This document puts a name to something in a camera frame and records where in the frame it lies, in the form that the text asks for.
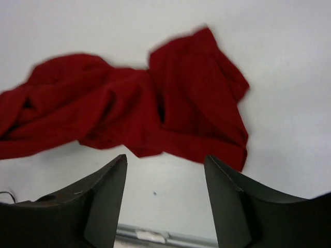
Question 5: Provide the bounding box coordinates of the black looped cable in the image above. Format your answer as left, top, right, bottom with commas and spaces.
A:
0, 191, 18, 204

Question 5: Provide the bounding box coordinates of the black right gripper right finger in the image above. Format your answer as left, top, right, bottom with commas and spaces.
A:
204, 156, 330, 247

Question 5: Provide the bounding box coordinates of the white tape piece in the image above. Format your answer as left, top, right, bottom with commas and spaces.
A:
135, 230, 169, 244

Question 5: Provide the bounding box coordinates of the red t shirt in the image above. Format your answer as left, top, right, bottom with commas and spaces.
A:
1, 27, 249, 171

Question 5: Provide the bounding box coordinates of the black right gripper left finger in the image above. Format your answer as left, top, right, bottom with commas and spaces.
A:
1, 154, 127, 247

